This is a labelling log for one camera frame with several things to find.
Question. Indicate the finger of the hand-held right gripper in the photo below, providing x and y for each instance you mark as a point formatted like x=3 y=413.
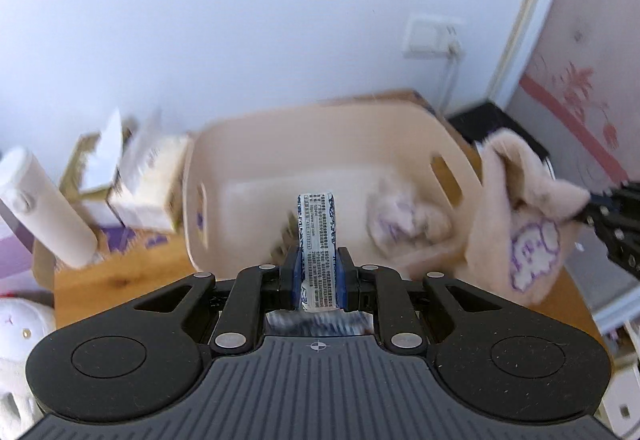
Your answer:
x=620 y=195
x=622 y=245

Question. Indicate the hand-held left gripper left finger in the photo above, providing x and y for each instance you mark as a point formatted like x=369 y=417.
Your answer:
x=295 y=272

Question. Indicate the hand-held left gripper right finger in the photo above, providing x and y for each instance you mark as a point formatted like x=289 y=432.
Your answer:
x=343 y=272

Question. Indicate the blue white printed packet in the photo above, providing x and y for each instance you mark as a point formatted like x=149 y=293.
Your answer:
x=320 y=245

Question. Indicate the beige plush pouch purple print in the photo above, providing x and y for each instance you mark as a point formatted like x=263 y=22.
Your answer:
x=505 y=230
x=405 y=215

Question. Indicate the beige plastic basket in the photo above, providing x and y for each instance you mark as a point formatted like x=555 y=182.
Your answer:
x=260 y=155

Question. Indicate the wooden desktop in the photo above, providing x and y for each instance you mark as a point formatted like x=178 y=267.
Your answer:
x=125 y=282

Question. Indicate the pink floral panel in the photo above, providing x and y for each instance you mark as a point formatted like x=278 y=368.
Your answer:
x=575 y=45

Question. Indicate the white plastic object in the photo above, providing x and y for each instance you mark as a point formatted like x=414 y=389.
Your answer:
x=622 y=410

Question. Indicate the white cardboard box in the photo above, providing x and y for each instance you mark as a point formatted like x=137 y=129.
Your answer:
x=147 y=190

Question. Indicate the purple patterned mat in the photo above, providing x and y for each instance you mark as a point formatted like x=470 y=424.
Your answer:
x=120 y=238

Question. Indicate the olive cardboard box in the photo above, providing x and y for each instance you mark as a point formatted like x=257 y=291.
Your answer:
x=80 y=175

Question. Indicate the white thermos bottle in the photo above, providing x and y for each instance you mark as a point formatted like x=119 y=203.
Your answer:
x=40 y=210

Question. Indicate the purple storage box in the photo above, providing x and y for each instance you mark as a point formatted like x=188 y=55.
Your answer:
x=12 y=250

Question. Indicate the white plush toy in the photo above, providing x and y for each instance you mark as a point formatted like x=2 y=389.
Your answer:
x=22 y=360

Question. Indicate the white wall outlet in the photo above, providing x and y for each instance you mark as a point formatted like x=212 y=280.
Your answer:
x=452 y=33

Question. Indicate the white wall switch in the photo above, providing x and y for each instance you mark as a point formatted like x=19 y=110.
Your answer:
x=422 y=35

